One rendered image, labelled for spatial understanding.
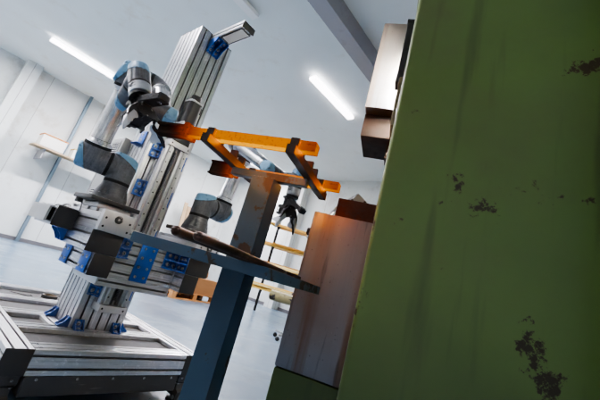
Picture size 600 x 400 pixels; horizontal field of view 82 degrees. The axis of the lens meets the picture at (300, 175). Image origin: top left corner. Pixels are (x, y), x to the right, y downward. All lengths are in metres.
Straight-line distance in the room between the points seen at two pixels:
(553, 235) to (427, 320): 0.30
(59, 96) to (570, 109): 9.96
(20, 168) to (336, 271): 9.22
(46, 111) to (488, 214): 9.80
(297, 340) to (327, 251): 0.26
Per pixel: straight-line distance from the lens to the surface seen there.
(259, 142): 0.76
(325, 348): 1.04
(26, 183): 9.91
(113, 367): 1.83
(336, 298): 1.03
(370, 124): 1.34
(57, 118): 10.13
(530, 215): 0.84
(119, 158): 1.82
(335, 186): 0.93
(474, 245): 0.79
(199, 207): 2.03
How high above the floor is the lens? 0.68
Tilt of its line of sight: 18 degrees up
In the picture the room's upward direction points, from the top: 16 degrees clockwise
